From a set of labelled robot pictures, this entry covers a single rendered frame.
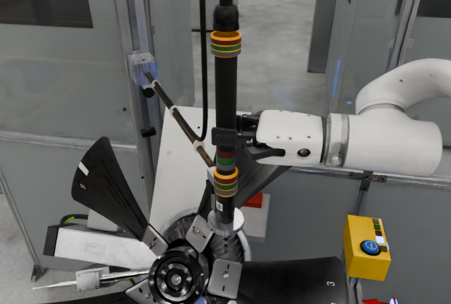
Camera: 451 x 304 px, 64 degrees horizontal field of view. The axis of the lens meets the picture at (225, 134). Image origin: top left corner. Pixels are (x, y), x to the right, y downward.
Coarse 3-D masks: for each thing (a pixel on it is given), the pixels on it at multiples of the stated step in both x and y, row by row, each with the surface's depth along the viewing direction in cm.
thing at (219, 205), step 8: (224, 0) 48; (232, 0) 48; (216, 8) 48; (224, 8) 48; (232, 8) 48; (216, 16) 48; (224, 16) 48; (232, 16) 48; (216, 24) 49; (224, 24) 48; (232, 24) 49; (216, 200) 67; (224, 200) 65; (232, 200) 66; (224, 208) 66; (232, 208) 67; (224, 216) 67; (232, 216) 68
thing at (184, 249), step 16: (176, 240) 86; (160, 256) 75; (176, 256) 75; (192, 256) 74; (208, 256) 84; (160, 272) 76; (176, 272) 75; (192, 272) 75; (208, 272) 78; (160, 288) 75; (176, 288) 75; (192, 288) 74
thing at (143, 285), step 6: (144, 282) 78; (132, 288) 78; (138, 288) 79; (144, 288) 79; (126, 294) 79; (132, 294) 79; (138, 294) 80; (144, 294) 81; (138, 300) 81; (144, 300) 82; (150, 300) 83
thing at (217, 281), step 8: (216, 264) 81; (224, 264) 82; (232, 264) 82; (240, 264) 82; (216, 272) 80; (232, 272) 80; (240, 272) 80; (216, 280) 78; (224, 280) 78; (232, 280) 79; (208, 288) 76; (216, 288) 76; (232, 288) 77; (224, 296) 75; (232, 296) 75
